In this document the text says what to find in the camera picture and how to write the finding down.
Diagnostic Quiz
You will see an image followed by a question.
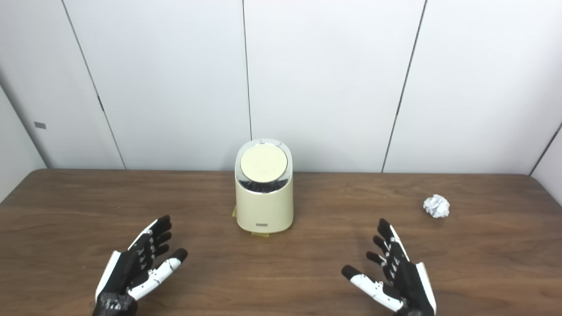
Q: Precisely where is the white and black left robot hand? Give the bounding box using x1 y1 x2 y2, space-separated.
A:
92 215 188 316

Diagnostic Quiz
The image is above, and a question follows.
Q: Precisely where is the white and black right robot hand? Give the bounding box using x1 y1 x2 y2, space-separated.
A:
342 218 437 316

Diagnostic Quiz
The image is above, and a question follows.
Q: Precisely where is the white paper ball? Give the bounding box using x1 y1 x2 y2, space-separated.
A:
423 194 450 219

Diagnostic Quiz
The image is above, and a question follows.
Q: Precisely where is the cream round bin lid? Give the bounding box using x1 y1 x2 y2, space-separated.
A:
240 144 288 183

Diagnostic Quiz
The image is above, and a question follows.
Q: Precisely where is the cream-colored plastic bin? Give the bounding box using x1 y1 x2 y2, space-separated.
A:
234 138 294 234

